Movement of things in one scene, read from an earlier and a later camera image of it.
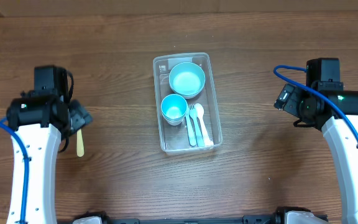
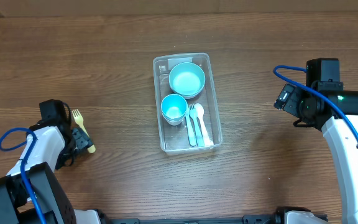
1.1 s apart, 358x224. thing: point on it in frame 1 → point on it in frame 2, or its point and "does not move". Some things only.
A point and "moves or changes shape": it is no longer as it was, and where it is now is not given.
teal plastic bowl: x=187 y=78 does not move
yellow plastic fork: x=80 y=146 moves or changes shape
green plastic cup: x=173 y=121 does not move
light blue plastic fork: x=198 y=134 does not move
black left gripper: x=73 y=114 → x=82 y=140
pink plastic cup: x=174 y=124 does not move
